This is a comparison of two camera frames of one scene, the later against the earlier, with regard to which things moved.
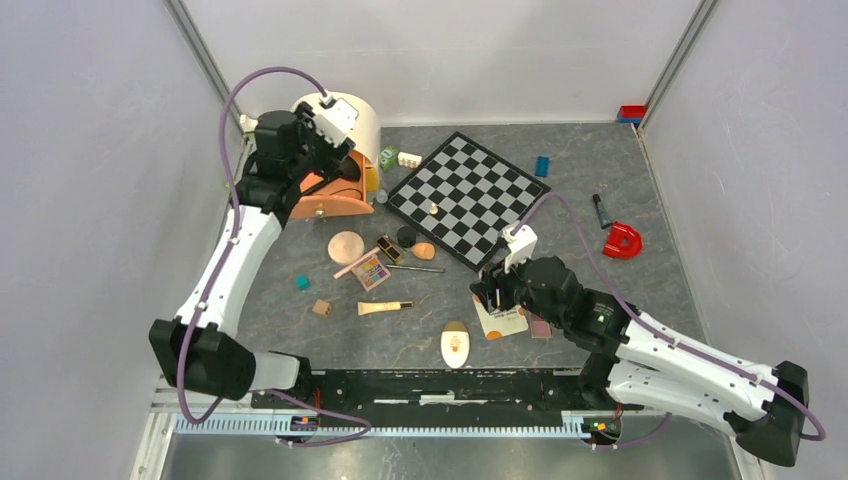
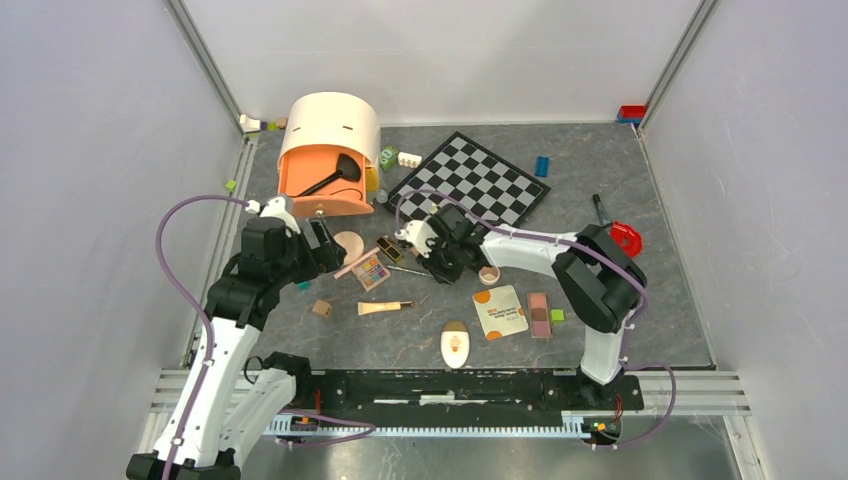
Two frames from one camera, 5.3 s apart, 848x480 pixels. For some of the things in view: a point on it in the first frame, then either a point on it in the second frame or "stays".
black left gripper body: [317, 154] → [316, 260]
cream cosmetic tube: [373, 307] stays
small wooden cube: [322, 307] stays
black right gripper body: [512, 290] → [443, 262]
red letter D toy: [624, 242] stays
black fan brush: [348, 170] stays
